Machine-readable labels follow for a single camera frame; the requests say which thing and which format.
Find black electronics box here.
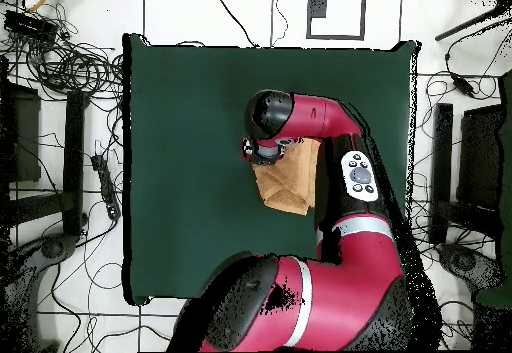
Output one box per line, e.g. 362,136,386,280
3,9,59,44

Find tangle of black cables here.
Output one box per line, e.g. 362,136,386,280
7,2,124,100

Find black power adapter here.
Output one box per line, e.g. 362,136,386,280
451,75,477,98

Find dark green table cloth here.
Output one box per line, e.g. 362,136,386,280
121,32,422,306

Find tan towel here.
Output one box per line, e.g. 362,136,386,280
251,137,322,216

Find grey stand base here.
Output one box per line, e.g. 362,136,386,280
0,232,79,353
436,242,506,290

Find black rod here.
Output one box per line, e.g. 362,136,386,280
434,7,501,42

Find black power strip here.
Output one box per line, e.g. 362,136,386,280
90,153,122,222

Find black flat panel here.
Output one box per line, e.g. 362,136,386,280
0,82,42,184
456,104,506,210

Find black stand crossbar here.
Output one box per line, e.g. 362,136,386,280
449,199,501,238
7,191,67,226

